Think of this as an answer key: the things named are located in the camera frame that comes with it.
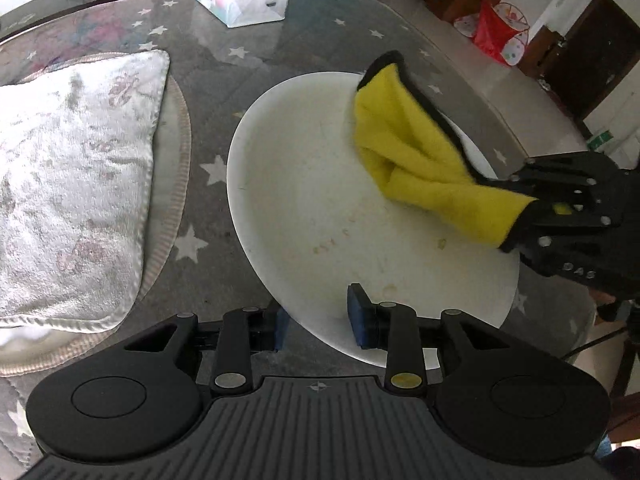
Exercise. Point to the white ceramic bowl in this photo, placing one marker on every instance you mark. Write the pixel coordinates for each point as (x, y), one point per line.
(311, 221)

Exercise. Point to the grey round placemat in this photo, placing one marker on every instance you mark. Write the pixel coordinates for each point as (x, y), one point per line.
(33, 349)

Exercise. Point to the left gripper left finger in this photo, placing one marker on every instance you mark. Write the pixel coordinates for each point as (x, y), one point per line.
(243, 333)

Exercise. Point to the red patterned bag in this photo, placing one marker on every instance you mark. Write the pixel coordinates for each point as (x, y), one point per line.
(500, 31)

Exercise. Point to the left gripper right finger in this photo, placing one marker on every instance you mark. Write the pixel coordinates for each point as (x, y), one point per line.
(394, 329)

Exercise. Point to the white folded towel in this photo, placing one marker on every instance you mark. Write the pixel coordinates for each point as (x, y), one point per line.
(76, 179)

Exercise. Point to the yellow microfiber cloth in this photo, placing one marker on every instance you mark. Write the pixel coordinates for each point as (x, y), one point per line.
(416, 158)

